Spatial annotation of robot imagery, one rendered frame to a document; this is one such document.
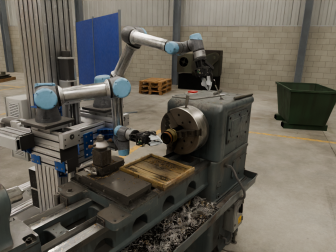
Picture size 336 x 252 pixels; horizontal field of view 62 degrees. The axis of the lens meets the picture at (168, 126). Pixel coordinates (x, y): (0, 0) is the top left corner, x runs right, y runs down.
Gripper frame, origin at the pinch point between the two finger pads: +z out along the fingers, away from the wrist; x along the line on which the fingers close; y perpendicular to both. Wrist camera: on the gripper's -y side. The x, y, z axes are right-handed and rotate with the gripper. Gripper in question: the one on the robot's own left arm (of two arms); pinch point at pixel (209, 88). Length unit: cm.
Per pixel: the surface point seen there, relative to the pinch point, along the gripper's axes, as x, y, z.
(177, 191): -15, 38, 55
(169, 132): -16.7, 29.8, 20.6
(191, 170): -9, 28, 46
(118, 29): -358, -288, -186
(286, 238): -1, -72, 144
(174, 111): -19.2, 17.3, 9.0
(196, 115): -5.9, 12.6, 14.8
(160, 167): -26, 35, 41
